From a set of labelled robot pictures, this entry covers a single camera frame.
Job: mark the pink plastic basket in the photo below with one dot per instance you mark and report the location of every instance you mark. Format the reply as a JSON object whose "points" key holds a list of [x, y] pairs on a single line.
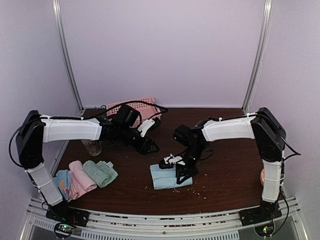
{"points": [[146, 110]]}

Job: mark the aluminium post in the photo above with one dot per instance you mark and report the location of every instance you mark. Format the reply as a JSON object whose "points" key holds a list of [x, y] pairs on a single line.
{"points": [[260, 50], [65, 53]]}

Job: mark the right aluminium post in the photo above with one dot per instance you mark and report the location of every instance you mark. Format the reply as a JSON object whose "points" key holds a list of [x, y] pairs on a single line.
{"points": [[260, 50]]}

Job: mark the patterned ceramic mug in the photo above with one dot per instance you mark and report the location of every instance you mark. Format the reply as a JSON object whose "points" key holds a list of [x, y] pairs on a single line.
{"points": [[93, 147]]}

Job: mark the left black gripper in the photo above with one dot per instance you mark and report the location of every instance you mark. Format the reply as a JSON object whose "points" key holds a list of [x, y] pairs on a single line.
{"points": [[143, 148]]}

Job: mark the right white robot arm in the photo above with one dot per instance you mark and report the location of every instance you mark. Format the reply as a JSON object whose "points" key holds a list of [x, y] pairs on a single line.
{"points": [[261, 126]]}

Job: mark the pink towel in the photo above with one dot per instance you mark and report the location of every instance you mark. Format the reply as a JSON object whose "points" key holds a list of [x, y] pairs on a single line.
{"points": [[81, 183]]}

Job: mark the circuit board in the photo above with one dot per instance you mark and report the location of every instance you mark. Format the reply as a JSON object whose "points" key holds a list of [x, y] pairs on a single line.
{"points": [[63, 230], [264, 230]]}

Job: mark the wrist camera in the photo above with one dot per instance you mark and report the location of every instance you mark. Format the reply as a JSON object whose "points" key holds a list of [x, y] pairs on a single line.
{"points": [[149, 125], [171, 160]]}

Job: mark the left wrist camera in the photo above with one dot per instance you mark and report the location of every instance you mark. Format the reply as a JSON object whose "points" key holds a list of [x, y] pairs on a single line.
{"points": [[149, 125]]}

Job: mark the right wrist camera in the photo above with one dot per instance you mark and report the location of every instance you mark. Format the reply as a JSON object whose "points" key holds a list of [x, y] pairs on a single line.
{"points": [[171, 160]]}

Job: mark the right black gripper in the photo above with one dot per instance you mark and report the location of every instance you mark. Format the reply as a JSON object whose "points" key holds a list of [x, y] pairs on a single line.
{"points": [[181, 170]]}

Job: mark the blue patterned towel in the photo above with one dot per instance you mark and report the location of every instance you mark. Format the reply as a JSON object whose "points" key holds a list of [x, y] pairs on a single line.
{"points": [[63, 182]]}

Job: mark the right circuit board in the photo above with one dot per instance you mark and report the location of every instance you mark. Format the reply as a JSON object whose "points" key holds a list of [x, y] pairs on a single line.
{"points": [[264, 230]]}

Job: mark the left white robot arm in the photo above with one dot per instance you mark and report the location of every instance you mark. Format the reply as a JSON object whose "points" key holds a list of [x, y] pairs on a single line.
{"points": [[38, 129]]}

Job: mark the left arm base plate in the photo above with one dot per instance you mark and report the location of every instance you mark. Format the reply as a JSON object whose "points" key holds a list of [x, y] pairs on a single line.
{"points": [[77, 217]]}

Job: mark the light blue towel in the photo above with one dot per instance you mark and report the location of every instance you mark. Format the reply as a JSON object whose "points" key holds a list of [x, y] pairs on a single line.
{"points": [[165, 178]]}

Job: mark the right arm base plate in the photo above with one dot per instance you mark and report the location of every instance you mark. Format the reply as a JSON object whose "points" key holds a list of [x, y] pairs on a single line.
{"points": [[256, 215]]}

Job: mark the left aluminium post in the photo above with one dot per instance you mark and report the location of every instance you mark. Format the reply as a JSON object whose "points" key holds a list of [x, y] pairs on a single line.
{"points": [[65, 53]]}

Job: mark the orange patterned coaster stack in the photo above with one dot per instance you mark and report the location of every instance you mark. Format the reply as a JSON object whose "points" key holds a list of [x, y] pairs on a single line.
{"points": [[262, 176]]}

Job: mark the left circuit board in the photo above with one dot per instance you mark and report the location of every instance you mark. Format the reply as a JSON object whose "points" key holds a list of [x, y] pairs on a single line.
{"points": [[63, 230]]}

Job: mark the green rolled towel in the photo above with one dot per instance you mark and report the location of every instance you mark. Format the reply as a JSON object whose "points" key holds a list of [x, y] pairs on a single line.
{"points": [[102, 173]]}

